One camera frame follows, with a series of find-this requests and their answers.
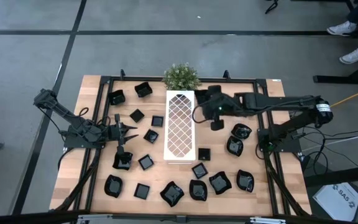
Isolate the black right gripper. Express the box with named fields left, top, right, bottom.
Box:
left=202, top=85, right=239, bottom=131

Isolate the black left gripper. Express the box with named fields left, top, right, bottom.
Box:
left=107, top=113, right=139, bottom=156

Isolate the black wavy square plate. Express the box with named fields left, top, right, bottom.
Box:
left=208, top=170, right=232, bottom=195
left=112, top=151, right=134, bottom=171
left=159, top=180, right=185, bottom=208

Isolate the green potted plant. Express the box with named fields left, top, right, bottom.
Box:
left=162, top=63, right=202, bottom=91

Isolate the white lattice rack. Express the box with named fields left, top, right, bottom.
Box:
left=163, top=90, right=196, bottom=165

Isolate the black crossbar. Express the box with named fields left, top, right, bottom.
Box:
left=0, top=210, right=358, bottom=224

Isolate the black side table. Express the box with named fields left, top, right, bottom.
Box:
left=303, top=163, right=358, bottom=187

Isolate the person's left foot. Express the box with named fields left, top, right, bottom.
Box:
left=339, top=47, right=358, bottom=65

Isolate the person's foot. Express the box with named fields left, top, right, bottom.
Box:
left=339, top=47, right=358, bottom=65
left=326, top=21, right=358, bottom=37

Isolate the person's right foot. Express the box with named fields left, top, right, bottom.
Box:
left=326, top=21, right=358, bottom=37

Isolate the white SA5 printed sheet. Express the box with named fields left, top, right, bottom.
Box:
left=311, top=182, right=358, bottom=222

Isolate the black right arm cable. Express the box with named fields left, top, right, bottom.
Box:
left=192, top=104, right=214, bottom=124

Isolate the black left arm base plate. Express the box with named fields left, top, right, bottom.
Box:
left=63, top=133, right=106, bottom=149

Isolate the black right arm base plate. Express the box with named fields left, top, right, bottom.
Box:
left=257, top=129, right=301, bottom=153

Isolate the silver bracket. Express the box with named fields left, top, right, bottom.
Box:
left=76, top=213, right=113, bottom=224
left=249, top=217, right=287, bottom=224

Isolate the black looped cable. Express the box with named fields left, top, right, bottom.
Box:
left=265, top=0, right=280, bottom=15

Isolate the black desk frame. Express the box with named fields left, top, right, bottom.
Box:
left=313, top=0, right=358, bottom=85

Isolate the yellow extension cable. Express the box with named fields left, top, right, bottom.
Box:
left=331, top=83, right=358, bottom=108

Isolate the white cable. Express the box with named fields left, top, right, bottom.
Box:
left=301, top=129, right=358, bottom=150

